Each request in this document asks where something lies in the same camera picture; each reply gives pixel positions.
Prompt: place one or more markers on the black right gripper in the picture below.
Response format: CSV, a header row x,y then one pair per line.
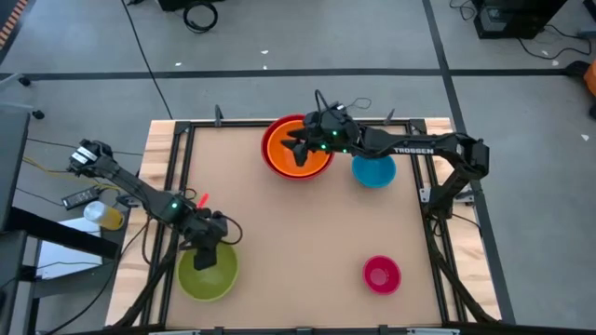
x,y
331,131

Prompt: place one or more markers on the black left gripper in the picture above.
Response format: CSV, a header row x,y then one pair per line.
x,y
207,230

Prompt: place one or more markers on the orange bowl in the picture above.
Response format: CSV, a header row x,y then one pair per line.
x,y
284,156

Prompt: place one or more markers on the lime green bowl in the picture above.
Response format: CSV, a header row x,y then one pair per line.
x,y
209,279

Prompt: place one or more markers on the blue bowl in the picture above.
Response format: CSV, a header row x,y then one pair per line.
x,y
372,173

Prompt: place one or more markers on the small pink bowl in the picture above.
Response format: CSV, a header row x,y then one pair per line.
x,y
382,275

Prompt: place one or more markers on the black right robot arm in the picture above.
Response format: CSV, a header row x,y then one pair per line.
x,y
419,149

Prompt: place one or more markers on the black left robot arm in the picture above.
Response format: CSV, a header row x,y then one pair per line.
x,y
135,186

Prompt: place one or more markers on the large red bowl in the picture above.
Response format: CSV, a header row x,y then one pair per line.
x,y
266,153

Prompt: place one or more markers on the black table clamp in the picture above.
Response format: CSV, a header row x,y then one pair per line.
x,y
389,116
218,116

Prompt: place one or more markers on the bottle with yellow liquid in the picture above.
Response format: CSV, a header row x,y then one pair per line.
x,y
103,215

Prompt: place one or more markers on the white board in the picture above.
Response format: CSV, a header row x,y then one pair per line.
x,y
70,253

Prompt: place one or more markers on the black chair caster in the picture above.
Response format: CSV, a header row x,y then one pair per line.
x,y
24,81
38,114

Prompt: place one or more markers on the black equipment box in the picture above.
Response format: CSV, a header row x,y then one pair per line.
x,y
512,18

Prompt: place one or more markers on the orange round object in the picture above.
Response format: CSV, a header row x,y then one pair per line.
x,y
591,78

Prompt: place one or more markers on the black aluminium table frame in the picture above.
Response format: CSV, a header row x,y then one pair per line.
x,y
233,124

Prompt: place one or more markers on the silver mounting bracket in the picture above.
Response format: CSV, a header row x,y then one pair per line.
x,y
424,195

